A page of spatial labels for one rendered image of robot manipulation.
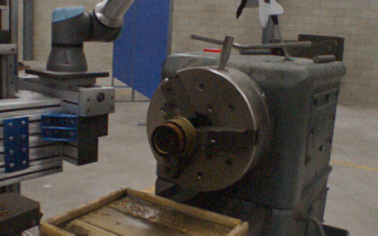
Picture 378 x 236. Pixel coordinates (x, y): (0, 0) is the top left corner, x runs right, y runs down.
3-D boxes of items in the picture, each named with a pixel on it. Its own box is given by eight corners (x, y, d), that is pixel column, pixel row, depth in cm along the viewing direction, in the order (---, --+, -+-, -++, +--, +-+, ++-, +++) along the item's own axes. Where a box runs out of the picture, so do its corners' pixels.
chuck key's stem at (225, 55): (215, 81, 104) (228, 36, 101) (212, 78, 106) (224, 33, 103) (223, 82, 105) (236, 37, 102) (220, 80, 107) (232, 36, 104)
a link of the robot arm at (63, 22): (45, 42, 152) (45, 4, 150) (78, 42, 161) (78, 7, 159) (59, 43, 144) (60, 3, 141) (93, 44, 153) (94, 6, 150)
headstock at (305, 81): (227, 141, 186) (234, 51, 178) (336, 162, 162) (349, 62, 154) (146, 175, 135) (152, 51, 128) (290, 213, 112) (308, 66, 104)
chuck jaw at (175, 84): (190, 122, 110) (171, 81, 111) (205, 113, 107) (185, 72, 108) (166, 128, 100) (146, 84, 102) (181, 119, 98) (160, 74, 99)
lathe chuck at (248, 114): (154, 155, 125) (178, 51, 115) (249, 202, 110) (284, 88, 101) (135, 162, 117) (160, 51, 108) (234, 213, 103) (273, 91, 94)
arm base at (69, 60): (38, 69, 153) (38, 41, 151) (72, 67, 164) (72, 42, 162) (61, 72, 144) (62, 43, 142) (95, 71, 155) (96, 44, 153)
